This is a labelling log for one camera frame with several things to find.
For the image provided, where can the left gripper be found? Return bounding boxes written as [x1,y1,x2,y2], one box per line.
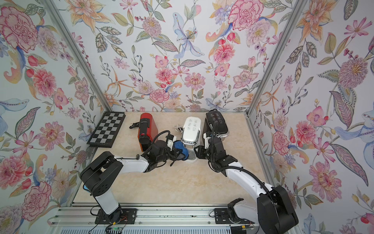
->
[156,147,184,163]

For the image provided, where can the blue grey cleaning cloth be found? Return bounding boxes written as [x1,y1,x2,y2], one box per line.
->
[173,141,189,161]

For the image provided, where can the red coffee machine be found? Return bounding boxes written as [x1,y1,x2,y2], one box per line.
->
[138,113,158,152]

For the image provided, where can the white coffee machine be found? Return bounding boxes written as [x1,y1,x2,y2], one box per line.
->
[181,117,202,163]

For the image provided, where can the black coffee machine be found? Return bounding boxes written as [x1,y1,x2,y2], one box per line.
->
[203,109,229,140]

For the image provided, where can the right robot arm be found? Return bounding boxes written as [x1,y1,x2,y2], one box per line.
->
[194,111,299,234]

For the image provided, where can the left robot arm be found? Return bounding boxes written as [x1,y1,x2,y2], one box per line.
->
[80,130,186,225]

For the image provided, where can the black white chessboard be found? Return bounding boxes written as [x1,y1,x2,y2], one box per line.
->
[87,112,126,148]

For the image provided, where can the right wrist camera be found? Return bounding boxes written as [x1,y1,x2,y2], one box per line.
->
[203,132,211,149]

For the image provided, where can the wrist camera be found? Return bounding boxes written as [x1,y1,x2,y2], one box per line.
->
[166,135,176,151]
[203,132,211,149]

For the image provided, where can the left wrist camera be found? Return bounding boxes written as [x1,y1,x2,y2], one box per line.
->
[166,135,176,151]

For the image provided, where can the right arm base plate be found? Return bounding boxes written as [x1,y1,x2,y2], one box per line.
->
[213,208,253,225]

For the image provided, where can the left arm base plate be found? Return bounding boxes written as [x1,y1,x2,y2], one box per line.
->
[94,208,138,225]

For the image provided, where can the aluminium front rail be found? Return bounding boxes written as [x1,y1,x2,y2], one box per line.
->
[47,204,258,227]

